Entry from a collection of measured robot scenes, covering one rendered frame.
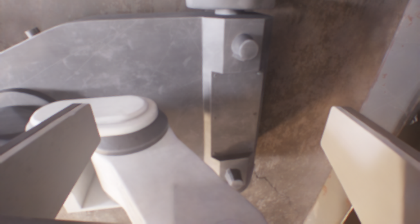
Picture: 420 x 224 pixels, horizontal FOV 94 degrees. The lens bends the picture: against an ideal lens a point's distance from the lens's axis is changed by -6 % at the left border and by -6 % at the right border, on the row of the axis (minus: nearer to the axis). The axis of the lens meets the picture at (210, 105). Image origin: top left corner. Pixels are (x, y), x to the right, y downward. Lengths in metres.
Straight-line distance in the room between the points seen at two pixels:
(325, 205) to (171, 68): 0.40
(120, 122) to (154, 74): 0.16
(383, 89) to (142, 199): 0.33
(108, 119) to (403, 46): 0.41
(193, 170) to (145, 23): 0.29
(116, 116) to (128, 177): 0.10
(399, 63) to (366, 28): 0.57
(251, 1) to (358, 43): 0.53
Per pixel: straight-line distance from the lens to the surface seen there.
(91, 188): 0.51
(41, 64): 0.53
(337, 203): 0.43
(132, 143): 0.35
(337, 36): 0.83
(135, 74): 0.48
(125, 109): 0.37
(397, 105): 0.33
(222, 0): 0.43
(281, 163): 1.00
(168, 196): 0.28
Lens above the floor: 0.61
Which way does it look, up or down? 60 degrees down
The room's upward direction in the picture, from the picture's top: 160 degrees clockwise
